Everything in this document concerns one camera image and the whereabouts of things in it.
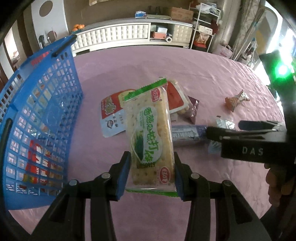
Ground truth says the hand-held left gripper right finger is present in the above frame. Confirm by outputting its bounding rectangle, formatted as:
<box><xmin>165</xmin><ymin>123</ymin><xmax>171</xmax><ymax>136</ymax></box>
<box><xmin>172</xmin><ymin>152</ymin><xmax>272</xmax><ymax>241</ymax></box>

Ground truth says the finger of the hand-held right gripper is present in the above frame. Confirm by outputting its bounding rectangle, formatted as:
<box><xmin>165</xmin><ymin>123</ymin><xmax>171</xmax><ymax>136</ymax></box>
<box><xmin>238</xmin><ymin>120</ymin><xmax>284</xmax><ymax>131</ymax></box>
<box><xmin>206</xmin><ymin>126</ymin><xmax>286</xmax><ymax>139</ymax></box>

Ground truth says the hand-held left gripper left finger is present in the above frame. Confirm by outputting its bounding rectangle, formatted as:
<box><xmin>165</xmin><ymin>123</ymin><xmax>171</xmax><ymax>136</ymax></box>
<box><xmin>29</xmin><ymin>151</ymin><xmax>132</xmax><ymax>241</ymax></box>

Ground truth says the silver foil packet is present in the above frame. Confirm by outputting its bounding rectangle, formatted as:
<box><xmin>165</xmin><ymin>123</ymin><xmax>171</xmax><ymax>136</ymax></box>
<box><xmin>208</xmin><ymin>116</ymin><xmax>236</xmax><ymax>154</ymax></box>

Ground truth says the purple snack packet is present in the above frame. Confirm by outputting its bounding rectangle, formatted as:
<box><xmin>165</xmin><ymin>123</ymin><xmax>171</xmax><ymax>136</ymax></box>
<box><xmin>177</xmin><ymin>95</ymin><xmax>200</xmax><ymax>124</ymax></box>

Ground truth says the green cracker packet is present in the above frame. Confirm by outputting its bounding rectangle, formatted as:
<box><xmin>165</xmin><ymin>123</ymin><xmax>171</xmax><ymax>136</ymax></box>
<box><xmin>124</xmin><ymin>78</ymin><xmax>177</xmax><ymax>197</ymax></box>

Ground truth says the red and white snack packet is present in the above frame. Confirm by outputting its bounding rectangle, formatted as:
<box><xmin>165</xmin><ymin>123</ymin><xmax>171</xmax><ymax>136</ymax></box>
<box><xmin>100</xmin><ymin>89</ymin><xmax>137</xmax><ymax>138</ymax></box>

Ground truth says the clear blue packet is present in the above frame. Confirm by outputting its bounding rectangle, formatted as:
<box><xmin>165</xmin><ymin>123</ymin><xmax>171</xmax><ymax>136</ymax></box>
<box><xmin>28</xmin><ymin>86</ymin><xmax>70</xmax><ymax>121</ymax></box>

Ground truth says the blue plastic basket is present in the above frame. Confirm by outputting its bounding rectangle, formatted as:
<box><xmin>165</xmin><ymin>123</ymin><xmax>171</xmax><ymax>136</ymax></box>
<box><xmin>0</xmin><ymin>35</ymin><xmax>84</xmax><ymax>210</ymax></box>

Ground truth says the person's right hand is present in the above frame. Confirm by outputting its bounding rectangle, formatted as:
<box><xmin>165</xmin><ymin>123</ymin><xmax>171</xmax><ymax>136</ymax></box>
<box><xmin>265</xmin><ymin>166</ymin><xmax>286</xmax><ymax>207</ymax></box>

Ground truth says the brown candy wrapper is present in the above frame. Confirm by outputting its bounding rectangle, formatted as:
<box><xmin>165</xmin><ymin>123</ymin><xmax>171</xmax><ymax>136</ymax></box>
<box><xmin>225</xmin><ymin>90</ymin><xmax>250</xmax><ymax>112</ymax></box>

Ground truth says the blue bar packet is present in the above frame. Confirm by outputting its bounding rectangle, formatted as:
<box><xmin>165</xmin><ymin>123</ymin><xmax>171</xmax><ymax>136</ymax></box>
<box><xmin>171</xmin><ymin>125</ymin><xmax>208</xmax><ymax>147</ymax></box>

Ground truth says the pink bag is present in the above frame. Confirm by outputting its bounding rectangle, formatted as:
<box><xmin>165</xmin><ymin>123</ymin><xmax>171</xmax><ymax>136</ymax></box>
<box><xmin>218</xmin><ymin>44</ymin><xmax>233</xmax><ymax>58</ymax></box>

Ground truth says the leaning mattress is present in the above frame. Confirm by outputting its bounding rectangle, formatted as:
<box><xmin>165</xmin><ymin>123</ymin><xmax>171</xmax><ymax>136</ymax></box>
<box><xmin>231</xmin><ymin>0</ymin><xmax>264</xmax><ymax>63</ymax></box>

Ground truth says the standing air conditioner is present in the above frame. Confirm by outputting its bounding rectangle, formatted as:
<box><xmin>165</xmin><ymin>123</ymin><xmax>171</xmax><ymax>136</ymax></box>
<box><xmin>216</xmin><ymin>0</ymin><xmax>242</xmax><ymax>55</ymax></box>

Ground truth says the white shelf rack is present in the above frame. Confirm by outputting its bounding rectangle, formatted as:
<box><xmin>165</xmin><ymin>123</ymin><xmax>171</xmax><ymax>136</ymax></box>
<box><xmin>188</xmin><ymin>2</ymin><xmax>221</xmax><ymax>52</ymax></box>

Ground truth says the cardboard box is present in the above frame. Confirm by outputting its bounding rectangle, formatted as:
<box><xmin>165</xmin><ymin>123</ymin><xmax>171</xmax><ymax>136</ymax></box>
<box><xmin>170</xmin><ymin>7</ymin><xmax>194</xmax><ymax>21</ymax></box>

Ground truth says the white TV cabinet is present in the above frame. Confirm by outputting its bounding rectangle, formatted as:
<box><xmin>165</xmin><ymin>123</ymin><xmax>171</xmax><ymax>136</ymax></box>
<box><xmin>70</xmin><ymin>17</ymin><xmax>193</xmax><ymax>57</ymax></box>

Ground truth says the metal stand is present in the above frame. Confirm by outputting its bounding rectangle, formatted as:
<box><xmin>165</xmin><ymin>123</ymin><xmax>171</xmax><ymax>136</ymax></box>
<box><xmin>45</xmin><ymin>29</ymin><xmax>58</xmax><ymax>44</ymax></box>

